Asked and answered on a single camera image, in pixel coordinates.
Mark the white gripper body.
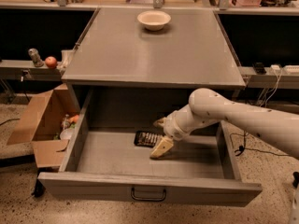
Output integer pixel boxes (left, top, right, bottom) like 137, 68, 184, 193
164, 111, 190, 141

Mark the black phone on shelf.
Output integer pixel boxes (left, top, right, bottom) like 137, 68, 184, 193
252, 63, 266, 75

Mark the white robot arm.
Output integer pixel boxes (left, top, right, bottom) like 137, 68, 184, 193
150, 88, 299, 159

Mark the small grey figurine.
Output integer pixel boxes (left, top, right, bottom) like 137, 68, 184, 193
28, 49, 44, 67

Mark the brown cardboard box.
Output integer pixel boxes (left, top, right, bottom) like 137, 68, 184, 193
7, 84, 79, 168

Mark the grey side shelf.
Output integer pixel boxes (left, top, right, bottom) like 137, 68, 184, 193
0, 49, 75, 81
239, 66, 299, 90

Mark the black drawer handle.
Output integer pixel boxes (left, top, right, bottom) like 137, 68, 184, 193
131, 188, 167, 203

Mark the black floor cable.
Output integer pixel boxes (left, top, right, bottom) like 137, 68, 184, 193
229, 131, 299, 158

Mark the red apple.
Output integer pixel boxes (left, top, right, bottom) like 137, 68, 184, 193
45, 56, 58, 69

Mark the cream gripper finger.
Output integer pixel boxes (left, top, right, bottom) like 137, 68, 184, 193
153, 117, 166, 128
150, 136, 174, 159

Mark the white ceramic bowl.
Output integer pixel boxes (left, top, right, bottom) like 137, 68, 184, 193
137, 10, 171, 31

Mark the black rxbar chocolate wrapper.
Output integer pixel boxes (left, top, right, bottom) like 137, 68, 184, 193
134, 131, 162, 147

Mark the grey counter cabinet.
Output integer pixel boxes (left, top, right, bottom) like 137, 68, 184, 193
63, 7, 245, 121

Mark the grey side shelf right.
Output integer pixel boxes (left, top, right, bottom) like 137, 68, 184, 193
239, 66, 299, 90

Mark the plastic bottle in box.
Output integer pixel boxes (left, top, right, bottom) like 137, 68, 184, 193
61, 114, 70, 130

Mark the grey side shelf left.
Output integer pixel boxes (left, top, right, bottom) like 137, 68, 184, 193
0, 49, 75, 81

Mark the open grey top drawer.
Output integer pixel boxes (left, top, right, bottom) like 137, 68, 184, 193
38, 89, 262, 206

